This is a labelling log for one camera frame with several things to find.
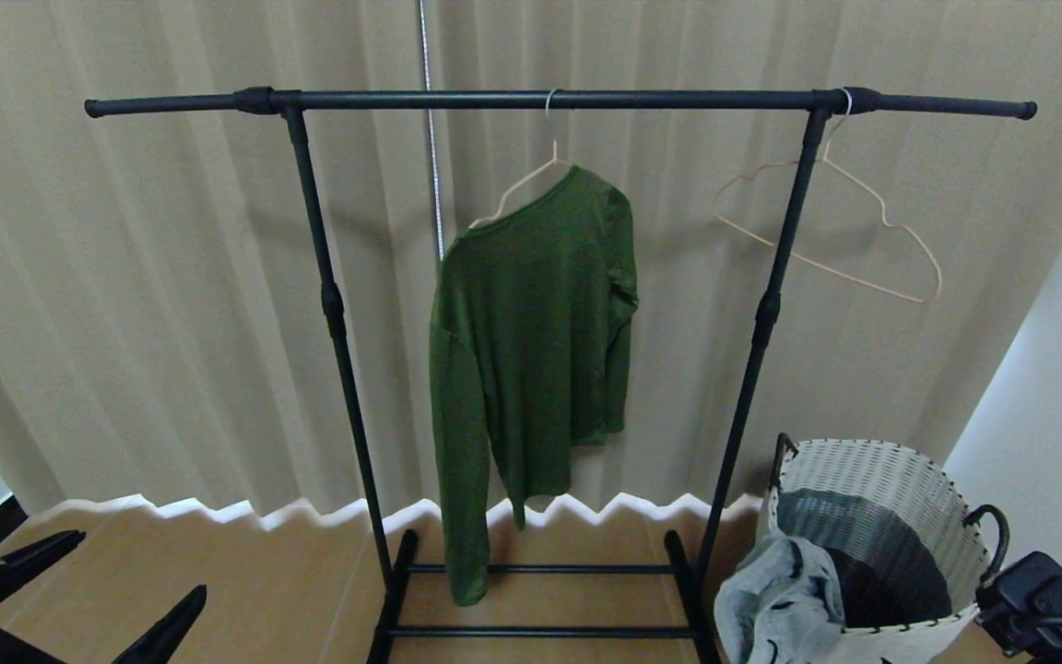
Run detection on white laundry basket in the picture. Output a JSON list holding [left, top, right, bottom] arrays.
[[757, 432, 1011, 664]]

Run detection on black clothes rack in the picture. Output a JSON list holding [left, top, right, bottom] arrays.
[[84, 86, 1039, 664]]

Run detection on pale grey shorts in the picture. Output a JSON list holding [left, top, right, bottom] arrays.
[[714, 530, 850, 664]]

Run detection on green long-sleeved shirt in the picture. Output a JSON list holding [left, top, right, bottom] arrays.
[[428, 166, 640, 608]]

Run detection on pink clothes hanger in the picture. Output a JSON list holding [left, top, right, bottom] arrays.
[[468, 89, 578, 230], [714, 88, 943, 305]]

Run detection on beige curtain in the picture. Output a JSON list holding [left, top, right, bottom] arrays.
[[0, 0, 1062, 534]]

